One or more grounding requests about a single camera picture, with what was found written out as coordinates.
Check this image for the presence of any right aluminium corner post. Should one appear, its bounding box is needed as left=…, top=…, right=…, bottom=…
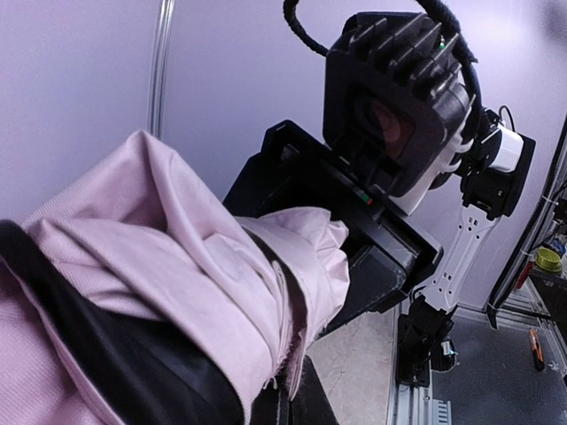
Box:
left=147, top=0, right=176, bottom=139

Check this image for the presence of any pink black folding umbrella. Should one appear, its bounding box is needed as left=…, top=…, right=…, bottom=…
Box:
left=1, top=132, right=349, bottom=424

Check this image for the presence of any orange utility knife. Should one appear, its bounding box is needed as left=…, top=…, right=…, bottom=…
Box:
left=529, top=328, right=546, bottom=372

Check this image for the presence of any right black camera cable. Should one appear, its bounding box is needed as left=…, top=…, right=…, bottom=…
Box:
left=283, top=0, right=484, bottom=116

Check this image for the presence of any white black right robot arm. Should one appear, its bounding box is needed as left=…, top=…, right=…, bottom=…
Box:
left=224, top=112, right=535, bottom=387

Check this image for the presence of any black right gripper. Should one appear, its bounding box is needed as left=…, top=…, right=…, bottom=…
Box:
left=223, top=120, right=443, bottom=332

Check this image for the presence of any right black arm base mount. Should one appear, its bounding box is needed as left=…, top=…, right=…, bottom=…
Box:
left=395, top=310, right=457, bottom=387

